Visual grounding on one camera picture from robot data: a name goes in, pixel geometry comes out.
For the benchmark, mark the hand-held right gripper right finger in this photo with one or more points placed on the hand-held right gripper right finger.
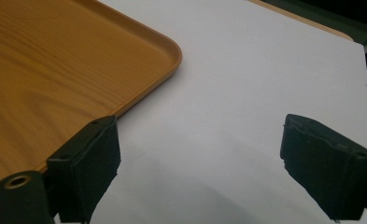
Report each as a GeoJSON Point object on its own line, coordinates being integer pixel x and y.
{"type": "Point", "coordinates": [327, 165]}

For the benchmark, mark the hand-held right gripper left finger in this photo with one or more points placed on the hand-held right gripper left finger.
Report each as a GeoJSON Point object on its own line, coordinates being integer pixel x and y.
{"type": "Point", "coordinates": [84, 161]}

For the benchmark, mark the wooden tray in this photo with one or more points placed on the wooden tray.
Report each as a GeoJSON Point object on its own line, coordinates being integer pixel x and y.
{"type": "Point", "coordinates": [63, 62]}

